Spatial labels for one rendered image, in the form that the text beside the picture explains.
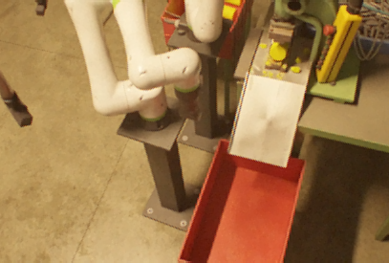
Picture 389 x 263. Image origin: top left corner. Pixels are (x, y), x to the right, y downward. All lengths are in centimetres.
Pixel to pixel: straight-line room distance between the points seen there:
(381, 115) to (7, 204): 222
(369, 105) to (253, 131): 50
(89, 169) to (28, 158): 43
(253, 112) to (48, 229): 152
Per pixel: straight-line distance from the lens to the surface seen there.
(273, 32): 191
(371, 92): 214
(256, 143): 202
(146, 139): 198
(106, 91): 182
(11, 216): 307
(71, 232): 289
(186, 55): 146
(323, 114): 202
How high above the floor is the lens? 258
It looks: 57 degrees down
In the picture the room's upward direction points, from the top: 7 degrees counter-clockwise
